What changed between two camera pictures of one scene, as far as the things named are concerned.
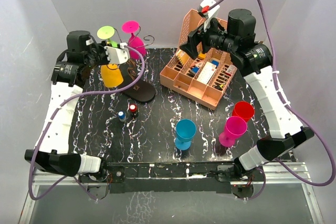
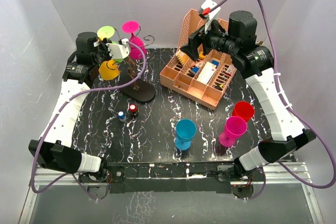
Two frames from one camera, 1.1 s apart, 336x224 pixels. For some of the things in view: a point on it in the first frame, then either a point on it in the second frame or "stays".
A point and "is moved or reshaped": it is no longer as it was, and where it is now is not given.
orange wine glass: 111,75 is moved or reshaped
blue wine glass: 186,130 stays
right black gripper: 194,39 stays
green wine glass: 106,32 stays
